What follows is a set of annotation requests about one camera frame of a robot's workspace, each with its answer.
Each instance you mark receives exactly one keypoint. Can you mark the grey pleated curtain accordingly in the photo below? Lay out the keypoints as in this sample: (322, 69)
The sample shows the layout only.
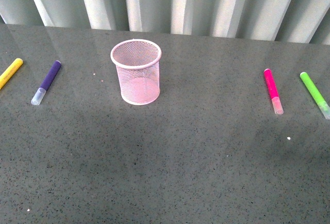
(302, 21)

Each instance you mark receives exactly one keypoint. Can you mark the yellow marker pen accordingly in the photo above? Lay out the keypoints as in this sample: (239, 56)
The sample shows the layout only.
(10, 71)

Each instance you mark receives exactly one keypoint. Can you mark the pink marker pen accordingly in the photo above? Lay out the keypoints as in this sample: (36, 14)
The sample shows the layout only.
(272, 89)

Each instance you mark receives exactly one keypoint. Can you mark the green marker pen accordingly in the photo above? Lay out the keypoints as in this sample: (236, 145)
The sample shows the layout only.
(315, 93)

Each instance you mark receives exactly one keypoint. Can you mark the purple marker pen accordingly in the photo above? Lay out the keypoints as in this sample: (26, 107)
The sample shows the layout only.
(45, 85)

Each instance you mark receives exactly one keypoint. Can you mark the pink mesh pen cup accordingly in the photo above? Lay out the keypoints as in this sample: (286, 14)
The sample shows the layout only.
(137, 65)

